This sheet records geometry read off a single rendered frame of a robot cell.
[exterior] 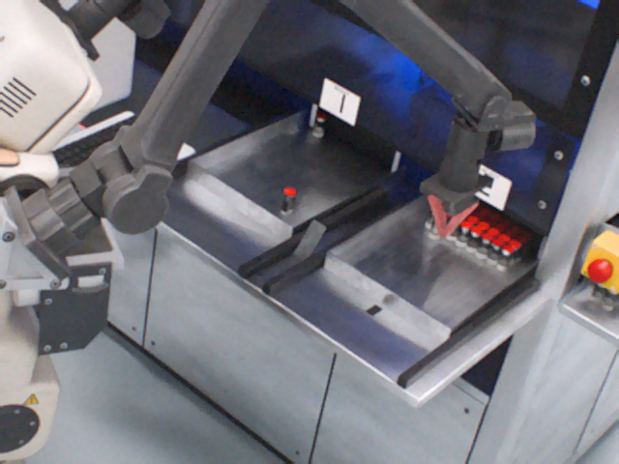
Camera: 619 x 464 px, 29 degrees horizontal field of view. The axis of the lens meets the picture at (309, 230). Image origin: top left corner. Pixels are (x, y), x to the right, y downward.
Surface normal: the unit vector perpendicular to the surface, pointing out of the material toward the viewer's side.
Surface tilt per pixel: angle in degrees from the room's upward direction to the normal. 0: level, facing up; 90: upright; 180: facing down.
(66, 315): 90
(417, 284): 0
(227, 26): 91
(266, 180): 0
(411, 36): 95
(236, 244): 0
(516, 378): 90
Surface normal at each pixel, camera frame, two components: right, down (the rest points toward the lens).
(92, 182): -0.39, -0.54
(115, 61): 0.78, 0.46
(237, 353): -0.64, 0.36
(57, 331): 0.39, 0.59
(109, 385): 0.17, -0.80
